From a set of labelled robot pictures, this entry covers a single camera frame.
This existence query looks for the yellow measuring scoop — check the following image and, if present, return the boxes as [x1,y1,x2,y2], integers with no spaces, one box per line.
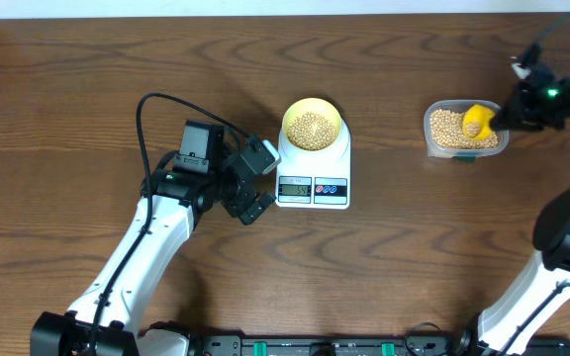
[462,104,496,140]

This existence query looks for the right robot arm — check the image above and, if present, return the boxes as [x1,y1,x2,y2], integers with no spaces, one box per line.
[457,42,570,355]

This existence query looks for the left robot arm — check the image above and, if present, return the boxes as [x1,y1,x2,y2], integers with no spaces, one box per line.
[30,135,281,355]

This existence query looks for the white digital kitchen scale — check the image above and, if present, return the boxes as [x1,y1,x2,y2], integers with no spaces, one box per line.
[275,120,351,210]

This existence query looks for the soybeans in bowl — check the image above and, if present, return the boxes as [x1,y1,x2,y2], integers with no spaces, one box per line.
[286,112,337,151]

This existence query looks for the pale yellow bowl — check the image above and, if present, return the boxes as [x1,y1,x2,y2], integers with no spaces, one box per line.
[281,98,342,149]

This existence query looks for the clear plastic container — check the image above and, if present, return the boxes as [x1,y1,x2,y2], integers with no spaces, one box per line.
[424,100,509,158]

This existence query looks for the soybeans in container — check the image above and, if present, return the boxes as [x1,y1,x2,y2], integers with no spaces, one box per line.
[429,109,499,149]

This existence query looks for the left black cable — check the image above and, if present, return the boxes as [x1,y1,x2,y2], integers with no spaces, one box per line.
[86,92,251,356]

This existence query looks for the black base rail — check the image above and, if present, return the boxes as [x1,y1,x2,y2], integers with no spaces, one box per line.
[136,333,570,356]

